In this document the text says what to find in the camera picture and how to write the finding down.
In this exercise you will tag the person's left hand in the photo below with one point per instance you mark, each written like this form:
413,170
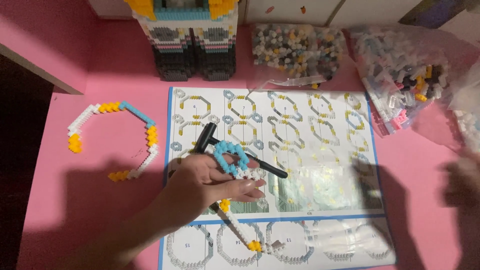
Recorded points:
195,183

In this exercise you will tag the person's right hand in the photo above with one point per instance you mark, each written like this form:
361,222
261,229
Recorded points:
470,165

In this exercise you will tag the person's left fingers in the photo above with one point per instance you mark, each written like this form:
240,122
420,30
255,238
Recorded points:
247,189

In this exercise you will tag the black plastic hammer tool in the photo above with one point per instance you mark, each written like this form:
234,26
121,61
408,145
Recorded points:
207,139

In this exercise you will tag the printed building instruction sheet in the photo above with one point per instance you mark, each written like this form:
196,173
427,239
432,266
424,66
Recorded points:
300,150

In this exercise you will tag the white yellow blue block arc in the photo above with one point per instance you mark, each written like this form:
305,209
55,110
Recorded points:
150,131

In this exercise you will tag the clear bag of mixed blocks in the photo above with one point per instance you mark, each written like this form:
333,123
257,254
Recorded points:
296,48

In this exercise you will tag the tall built block figure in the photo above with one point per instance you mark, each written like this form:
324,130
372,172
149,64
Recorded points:
187,41

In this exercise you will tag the white cabinet with stickers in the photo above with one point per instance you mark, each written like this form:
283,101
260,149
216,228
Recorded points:
318,9

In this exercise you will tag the large bag of pale blocks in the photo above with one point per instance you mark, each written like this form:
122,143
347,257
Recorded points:
401,71

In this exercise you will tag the clear bag of white blocks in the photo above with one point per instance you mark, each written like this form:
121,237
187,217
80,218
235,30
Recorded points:
468,120

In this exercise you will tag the dark slanted panel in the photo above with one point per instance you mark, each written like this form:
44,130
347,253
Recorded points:
435,13

